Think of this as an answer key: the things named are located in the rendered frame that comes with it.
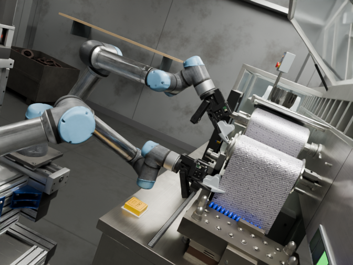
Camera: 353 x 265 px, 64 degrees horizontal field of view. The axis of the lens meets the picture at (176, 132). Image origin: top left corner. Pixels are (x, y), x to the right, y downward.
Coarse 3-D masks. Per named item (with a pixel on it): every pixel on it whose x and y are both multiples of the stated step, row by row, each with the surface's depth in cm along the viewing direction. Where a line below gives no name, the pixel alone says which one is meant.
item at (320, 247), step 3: (321, 240) 72; (318, 243) 74; (321, 243) 72; (318, 246) 73; (321, 246) 71; (315, 249) 74; (318, 249) 72; (321, 249) 70; (315, 252) 73; (318, 252) 71; (321, 252) 69; (312, 255) 74; (315, 255) 72; (318, 255) 70; (315, 258) 71; (315, 261) 70
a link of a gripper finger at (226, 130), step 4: (220, 124) 111; (224, 124) 111; (220, 128) 111; (224, 128) 111; (228, 128) 110; (232, 128) 110; (224, 132) 111; (228, 132) 111; (220, 136) 111; (224, 136) 111; (224, 140) 112
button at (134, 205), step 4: (132, 200) 112; (136, 200) 113; (128, 204) 108; (132, 204) 109; (136, 204) 110; (140, 204) 111; (144, 204) 113; (128, 208) 108; (132, 208) 108; (136, 208) 108; (140, 208) 109; (144, 208) 110; (132, 212) 108; (136, 212) 107; (140, 212) 107
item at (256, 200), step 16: (224, 176) 108; (240, 176) 106; (256, 176) 104; (240, 192) 106; (256, 192) 104; (272, 192) 103; (288, 192) 101; (240, 208) 107; (256, 208) 105; (272, 208) 103; (256, 224) 106; (272, 224) 104
